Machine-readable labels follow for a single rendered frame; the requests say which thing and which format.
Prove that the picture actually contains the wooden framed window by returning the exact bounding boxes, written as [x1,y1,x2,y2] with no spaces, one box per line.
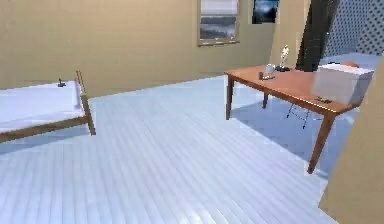
[196,0,241,47]

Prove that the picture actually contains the brown wooden table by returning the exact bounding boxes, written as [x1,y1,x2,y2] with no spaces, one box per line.
[223,64,364,175]

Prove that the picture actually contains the black metal chair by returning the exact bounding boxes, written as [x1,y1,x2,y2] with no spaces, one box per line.
[285,102,311,130]

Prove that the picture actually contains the white statuette on black base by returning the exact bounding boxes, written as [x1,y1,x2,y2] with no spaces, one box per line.
[275,44,291,73]

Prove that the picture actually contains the dark blue framed picture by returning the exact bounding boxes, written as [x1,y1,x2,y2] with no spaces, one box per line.
[251,0,280,25]

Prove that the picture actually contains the black door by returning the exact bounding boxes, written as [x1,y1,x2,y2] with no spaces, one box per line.
[295,0,341,73]

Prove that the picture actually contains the white box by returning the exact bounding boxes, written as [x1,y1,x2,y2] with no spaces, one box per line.
[311,63,375,106]

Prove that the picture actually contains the wooden bed with white sheet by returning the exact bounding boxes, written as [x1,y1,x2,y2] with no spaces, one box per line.
[0,70,97,144]

